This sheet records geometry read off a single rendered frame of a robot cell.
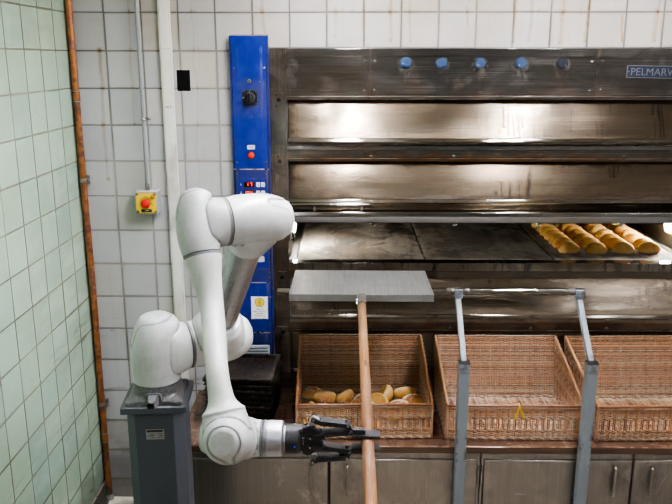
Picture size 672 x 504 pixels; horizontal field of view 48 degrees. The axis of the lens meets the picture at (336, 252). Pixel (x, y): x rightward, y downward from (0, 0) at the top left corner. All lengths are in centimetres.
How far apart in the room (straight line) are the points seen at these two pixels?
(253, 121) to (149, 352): 123
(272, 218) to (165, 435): 86
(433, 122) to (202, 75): 99
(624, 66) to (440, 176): 88
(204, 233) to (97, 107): 155
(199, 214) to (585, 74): 196
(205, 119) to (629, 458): 221
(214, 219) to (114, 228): 154
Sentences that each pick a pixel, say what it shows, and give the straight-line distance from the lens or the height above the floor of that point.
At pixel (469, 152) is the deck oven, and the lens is 333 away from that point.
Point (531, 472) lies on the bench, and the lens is 324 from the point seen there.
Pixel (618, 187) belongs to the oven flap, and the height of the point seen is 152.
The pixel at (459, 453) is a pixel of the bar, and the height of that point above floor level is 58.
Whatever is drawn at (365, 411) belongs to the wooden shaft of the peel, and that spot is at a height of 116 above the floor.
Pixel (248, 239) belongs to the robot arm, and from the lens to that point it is 204.
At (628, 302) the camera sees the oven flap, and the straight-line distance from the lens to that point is 366.
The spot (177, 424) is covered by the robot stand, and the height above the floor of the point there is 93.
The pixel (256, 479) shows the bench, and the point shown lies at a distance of 319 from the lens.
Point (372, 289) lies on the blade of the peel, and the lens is 301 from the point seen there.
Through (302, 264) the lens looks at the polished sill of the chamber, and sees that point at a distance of 339.
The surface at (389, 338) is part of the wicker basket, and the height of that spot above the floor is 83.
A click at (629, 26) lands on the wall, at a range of 347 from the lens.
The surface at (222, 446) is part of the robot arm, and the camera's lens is 174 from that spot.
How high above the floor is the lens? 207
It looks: 14 degrees down
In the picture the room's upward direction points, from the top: straight up
